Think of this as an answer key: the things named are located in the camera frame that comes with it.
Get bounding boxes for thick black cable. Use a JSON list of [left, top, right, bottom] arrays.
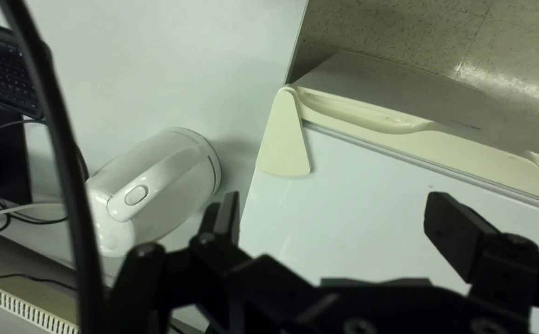
[[0, 0, 109, 334]]

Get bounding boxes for white cylindrical device with button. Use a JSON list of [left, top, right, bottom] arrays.
[[85, 125, 224, 259]]

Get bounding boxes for white slotted cable duct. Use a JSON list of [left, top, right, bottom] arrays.
[[0, 276, 80, 334]]

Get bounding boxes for white board with cream frame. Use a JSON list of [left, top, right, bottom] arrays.
[[237, 47, 539, 334]]

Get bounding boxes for thin black cable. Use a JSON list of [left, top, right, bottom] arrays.
[[0, 194, 72, 235]]

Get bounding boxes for black laptop keyboard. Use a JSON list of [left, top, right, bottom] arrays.
[[0, 16, 46, 120]]

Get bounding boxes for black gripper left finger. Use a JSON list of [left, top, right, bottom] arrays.
[[187, 188, 243, 261]]

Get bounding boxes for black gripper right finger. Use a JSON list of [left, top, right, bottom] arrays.
[[422, 188, 539, 313]]

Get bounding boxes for thin white cable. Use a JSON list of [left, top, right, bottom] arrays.
[[0, 200, 69, 222]]

